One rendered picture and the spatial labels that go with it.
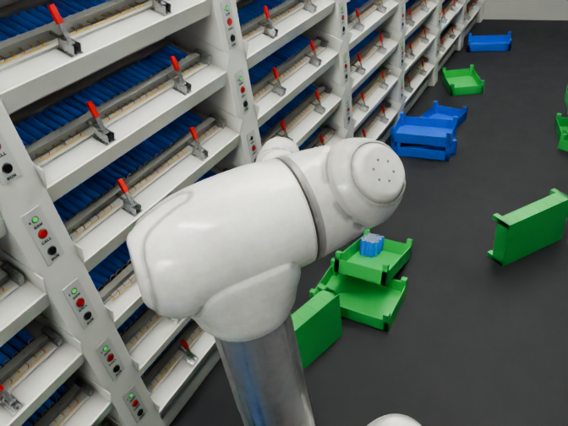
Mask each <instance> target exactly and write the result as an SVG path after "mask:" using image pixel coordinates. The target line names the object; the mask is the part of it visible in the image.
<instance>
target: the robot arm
mask: <svg viewBox="0 0 568 426"><path fill-rule="evenodd" d="M405 189H406V180H405V171H404V167H403V165H402V162H401V160H400V158H399V157H398V155H397V154H396V153H395V152H394V151H393V150H392V148H391V147H390V146H389V145H387V144H385V143H383V142H381V141H378V140H375V139H368V138H349V139H344V140H342V141H340V142H338V143H337V144H335V145H333V146H332V147H330V146H328V145H323V146H320V147H316V148H312V149H308V150H301V151H299V148H298V146H297V145H296V144H295V143H294V142H293V141H292V140H290V139H288V138H284V137H275V138H274V139H269V140H268V141H267V142H266V143H265V144H264V146H263V147H262V148H261V150H260V152H259V154H258V156H257V159H256V162H255V163H250V164H246V165H243V166H240V167H236V168H233V169H231V170H228V171H226V172H222V173H219V174H217V175H215V176H212V177H208V178H207V179H204V180H202V181H199V182H197V183H194V184H192V185H190V186H188V187H186V188H183V189H181V190H179V191H177V192H176V193H174V194H172V195H170V196H168V197H167V198H165V199H164V200H163V201H161V202H160V203H158V204H157V205H156V206H154V207H153V208H152V209H150V210H149V211H148V212H146V213H145V214H144V215H143V216H142V217H141V218H139V219H138V221H137V222H136V224H135V225H134V228H133V230H132V231H131V232H130V233H129V234H128V236H127V245H128V251H129V255H130V258H131V261H132V265H133V268H134V274H135V276H136V280H137V282H138V286H139V290H140V294H141V297H142V299H143V301H144V303H145V305H146V306H147V307H148V308H150V309H152V310H154V311H155V312H156V313H157V314H159V315H162V316H165V317H168V318H173V319H184V318H188V317H191V318H192V319H193V320H195V322H196V323H197V324H198V325H199V327H200V328H201V329H202V330H204V331H205V332H207V333H209V334H210V335H212V336H214V338H215V341H216V345H217V348H218V351H219V353H220V356H221V361H222V363H223V366H224V369H225V371H226V374H227V378H228V381H229V384H230V386H231V389H232V393H233V396H234V399H235V402H236V404H237V407H238V411H239V412H240V414H241V417H242V420H243V424H244V426H315V422H314V415H313V411H312V407H311V403H310V399H309V392H308V388H307V384H306V380H305V376H304V372H303V365H302V361H301V358H300V353H299V350H298V343H297V338H296V334H295V330H294V326H293V322H292V316H291V310H292V307H293V304H294V303H295V300H296V295H297V289H298V283H299V280H300V277H301V268H303V267H304V266H306V265H309V264H311V263H313V262H315V261H316V260H318V259H321V258H323V257H325V256H326V255H328V254H330V253H332V252H334V251H336V250H337V249H339V248H340V247H342V246H344V245H345V244H347V243H349V242H351V241H352V240H353V239H355V238H357V237H359V236H360V235H361V234H362V233H363V231H365V230H368V229H370V228H372V227H376V226H378V225H379V224H381V223H383V222H384V221H386V220H387V219H388V218H389V217H390V216H391V215H392V214H393V212H394V211H395V210H396V208H397V206H398V205H399V204H400V202H401V199H402V197H403V195H404V192H405ZM367 426H422V425H421V424H420V423H419V422H417V421H416V420H415V419H413V418H410V417H408V416H406V415H402V414H388V415H385V416H382V417H380V418H377V419H375V420H374V421H373V422H371V423H369V424H368V425H367Z"/></svg>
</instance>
